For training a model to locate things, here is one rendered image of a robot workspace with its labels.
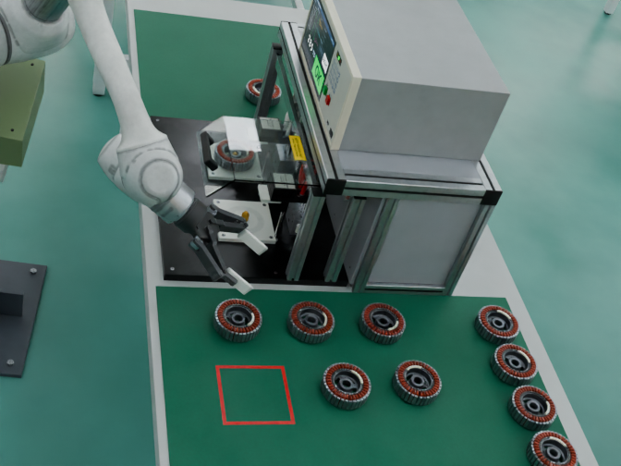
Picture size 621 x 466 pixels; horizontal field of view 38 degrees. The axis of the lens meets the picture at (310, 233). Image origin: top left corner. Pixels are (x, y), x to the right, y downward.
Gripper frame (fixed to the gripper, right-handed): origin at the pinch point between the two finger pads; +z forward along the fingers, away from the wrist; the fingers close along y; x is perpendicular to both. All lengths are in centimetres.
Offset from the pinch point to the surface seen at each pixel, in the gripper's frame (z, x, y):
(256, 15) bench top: -19, -33, -146
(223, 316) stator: 5.0, -15.8, 1.5
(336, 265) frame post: 22.4, -1.8, -23.5
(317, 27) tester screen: -18, 24, -59
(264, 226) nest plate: 6.3, -15.4, -33.7
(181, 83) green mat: -28, -38, -90
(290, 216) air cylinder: 10.0, -10.6, -38.2
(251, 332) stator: 11.7, -12.5, 3.1
